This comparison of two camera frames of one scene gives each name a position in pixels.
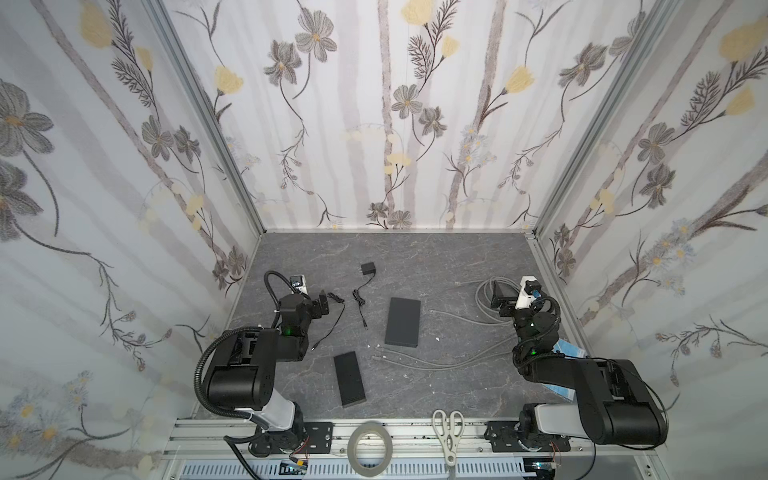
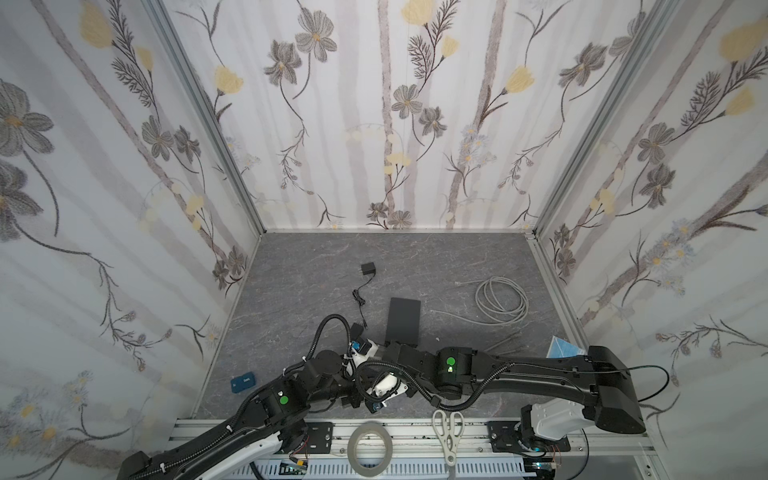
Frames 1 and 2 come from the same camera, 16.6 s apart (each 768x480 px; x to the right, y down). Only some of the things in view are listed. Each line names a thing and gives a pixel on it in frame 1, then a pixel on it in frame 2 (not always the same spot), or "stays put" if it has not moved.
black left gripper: [321, 303] → [351, 395]
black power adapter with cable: [340, 300] → [356, 331]
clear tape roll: [359, 431] stays put
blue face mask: [567, 349] stays put
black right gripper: [504, 303] → [393, 354]
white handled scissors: [448, 430] stays put
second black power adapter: [366, 269] stays put
